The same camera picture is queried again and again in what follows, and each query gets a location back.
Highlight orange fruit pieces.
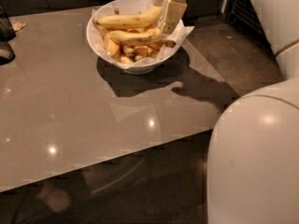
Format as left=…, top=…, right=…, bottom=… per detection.
left=93, top=20, right=176, bottom=64

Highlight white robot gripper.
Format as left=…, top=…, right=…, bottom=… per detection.
left=151, top=0, right=187, bottom=35

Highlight white ceramic bowl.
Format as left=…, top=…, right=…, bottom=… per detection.
left=85, top=0, right=185, bottom=76

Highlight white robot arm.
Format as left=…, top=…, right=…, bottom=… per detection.
left=206, top=0, right=299, bottom=224

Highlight small tan object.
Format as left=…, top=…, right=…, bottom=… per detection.
left=12, top=22, right=25, bottom=32

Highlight black mesh container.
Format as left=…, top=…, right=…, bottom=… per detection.
left=0, top=5, right=16, bottom=65

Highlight dark slatted cabinet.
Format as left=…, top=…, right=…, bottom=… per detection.
left=222, top=0, right=263, bottom=34

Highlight yellow banana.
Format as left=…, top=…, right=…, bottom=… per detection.
left=95, top=7, right=163, bottom=30
left=108, top=28, right=163, bottom=46

